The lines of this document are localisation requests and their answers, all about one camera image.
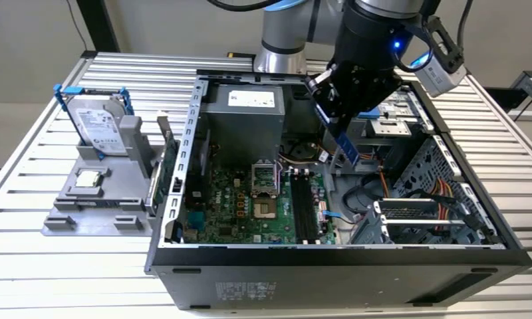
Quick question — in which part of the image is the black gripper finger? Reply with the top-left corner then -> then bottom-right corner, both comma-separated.
304,70 -> 352,134

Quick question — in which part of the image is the RAM stick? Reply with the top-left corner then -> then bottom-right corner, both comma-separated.
321,111 -> 364,166

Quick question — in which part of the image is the black RAM slot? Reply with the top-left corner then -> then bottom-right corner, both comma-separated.
291,169 -> 311,244
300,169 -> 321,245

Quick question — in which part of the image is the grey metal drive bay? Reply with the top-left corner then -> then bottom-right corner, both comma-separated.
325,82 -> 420,167

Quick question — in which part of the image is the black round cooling fan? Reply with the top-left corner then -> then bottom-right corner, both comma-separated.
287,141 -> 327,163

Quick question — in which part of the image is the grey power supply unit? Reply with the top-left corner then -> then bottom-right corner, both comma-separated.
201,82 -> 287,167

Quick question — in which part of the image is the metal socket cover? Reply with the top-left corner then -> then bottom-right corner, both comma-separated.
251,161 -> 279,197

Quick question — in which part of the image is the CPU socket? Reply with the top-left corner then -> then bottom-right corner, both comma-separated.
252,197 -> 281,220

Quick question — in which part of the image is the grey metal disk bay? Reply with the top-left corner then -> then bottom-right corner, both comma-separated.
349,197 -> 471,245

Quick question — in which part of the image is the green motherboard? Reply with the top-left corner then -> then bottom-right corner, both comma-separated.
181,167 -> 337,245

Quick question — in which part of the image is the green graphics card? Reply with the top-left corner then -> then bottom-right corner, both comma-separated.
145,111 -> 181,213

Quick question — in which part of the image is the hard disk in blue carrier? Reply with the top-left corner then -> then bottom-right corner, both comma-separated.
52,84 -> 136,160

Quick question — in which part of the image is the black open PC case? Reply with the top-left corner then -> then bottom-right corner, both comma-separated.
144,68 -> 532,312

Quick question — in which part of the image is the grey parts rack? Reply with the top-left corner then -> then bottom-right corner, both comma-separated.
41,114 -> 181,237

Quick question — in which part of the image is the silver CPU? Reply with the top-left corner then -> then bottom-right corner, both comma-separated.
73,169 -> 103,187

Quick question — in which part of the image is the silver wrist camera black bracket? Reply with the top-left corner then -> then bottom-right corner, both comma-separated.
409,15 -> 467,98

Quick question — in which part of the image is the black cable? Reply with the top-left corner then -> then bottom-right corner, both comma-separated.
205,0 -> 289,11
456,0 -> 475,66

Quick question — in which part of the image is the orange wire bundle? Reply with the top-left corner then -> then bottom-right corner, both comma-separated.
432,179 -> 456,223

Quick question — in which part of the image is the black frame post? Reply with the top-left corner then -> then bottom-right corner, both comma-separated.
77,0 -> 120,53

